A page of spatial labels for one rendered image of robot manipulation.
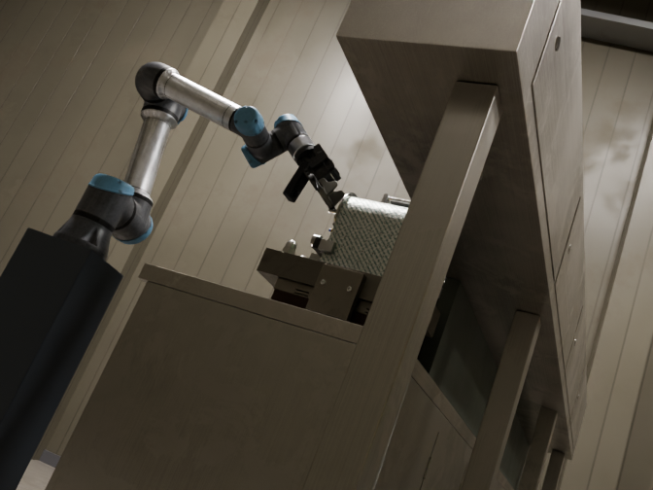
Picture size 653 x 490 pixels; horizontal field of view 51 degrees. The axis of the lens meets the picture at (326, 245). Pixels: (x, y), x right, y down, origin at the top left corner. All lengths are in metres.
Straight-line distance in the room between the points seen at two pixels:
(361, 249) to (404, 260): 0.91
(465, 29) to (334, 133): 4.73
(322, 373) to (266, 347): 0.14
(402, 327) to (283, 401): 0.63
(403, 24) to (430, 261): 0.32
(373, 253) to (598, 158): 3.98
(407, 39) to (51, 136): 5.65
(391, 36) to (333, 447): 0.53
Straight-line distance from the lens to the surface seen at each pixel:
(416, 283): 0.83
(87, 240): 1.93
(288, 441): 1.39
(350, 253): 1.76
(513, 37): 0.91
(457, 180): 0.89
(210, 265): 5.35
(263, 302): 1.49
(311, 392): 1.39
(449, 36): 0.93
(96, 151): 6.18
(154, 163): 2.16
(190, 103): 2.05
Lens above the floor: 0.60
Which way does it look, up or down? 18 degrees up
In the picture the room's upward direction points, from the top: 22 degrees clockwise
